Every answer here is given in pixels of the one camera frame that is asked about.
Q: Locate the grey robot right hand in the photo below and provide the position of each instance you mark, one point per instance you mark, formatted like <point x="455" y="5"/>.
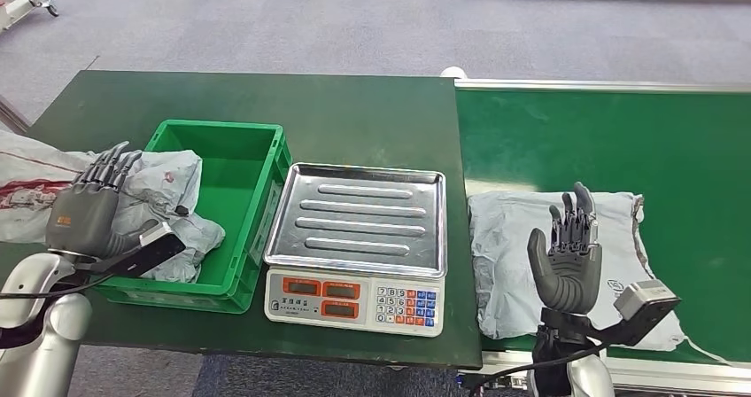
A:
<point x="569" y="277"/>

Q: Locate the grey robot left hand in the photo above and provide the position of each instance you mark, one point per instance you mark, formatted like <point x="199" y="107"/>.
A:
<point x="82" y="224"/>

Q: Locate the grey mailer bag red logo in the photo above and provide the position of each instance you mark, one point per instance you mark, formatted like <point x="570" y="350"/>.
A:
<point x="29" y="165"/>

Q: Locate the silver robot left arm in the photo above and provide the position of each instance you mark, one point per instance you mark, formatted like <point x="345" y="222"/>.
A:
<point x="41" y="347"/>

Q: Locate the white conveyor roller cap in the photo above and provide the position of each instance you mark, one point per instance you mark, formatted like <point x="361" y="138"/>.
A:
<point x="453" y="72"/>

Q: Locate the large plain grey mailer bag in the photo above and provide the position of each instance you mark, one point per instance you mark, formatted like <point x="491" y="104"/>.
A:
<point x="504" y="265"/>

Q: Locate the crumpled grey red-print mailer bag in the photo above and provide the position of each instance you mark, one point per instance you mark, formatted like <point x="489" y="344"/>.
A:
<point x="199" y="236"/>

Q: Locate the brown metal bar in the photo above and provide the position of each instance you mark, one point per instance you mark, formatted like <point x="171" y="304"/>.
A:
<point x="12" y="115"/>

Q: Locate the green plastic crate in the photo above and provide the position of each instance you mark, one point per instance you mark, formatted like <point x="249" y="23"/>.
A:
<point x="234" y="171"/>

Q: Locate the white electronic scale steel tray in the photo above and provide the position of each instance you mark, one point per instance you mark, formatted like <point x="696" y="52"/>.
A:
<point x="358" y="218"/>

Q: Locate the white wheeled cart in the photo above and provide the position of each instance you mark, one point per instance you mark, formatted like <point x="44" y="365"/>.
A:
<point x="12" y="7"/>

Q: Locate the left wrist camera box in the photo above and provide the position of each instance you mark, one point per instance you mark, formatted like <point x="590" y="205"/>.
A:
<point x="152" y="253"/>

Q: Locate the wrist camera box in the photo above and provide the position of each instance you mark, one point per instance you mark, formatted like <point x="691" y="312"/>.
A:
<point x="152" y="253"/>
<point x="642" y="303"/>

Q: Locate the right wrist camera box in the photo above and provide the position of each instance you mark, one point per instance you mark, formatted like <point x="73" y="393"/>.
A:
<point x="642" y="303"/>

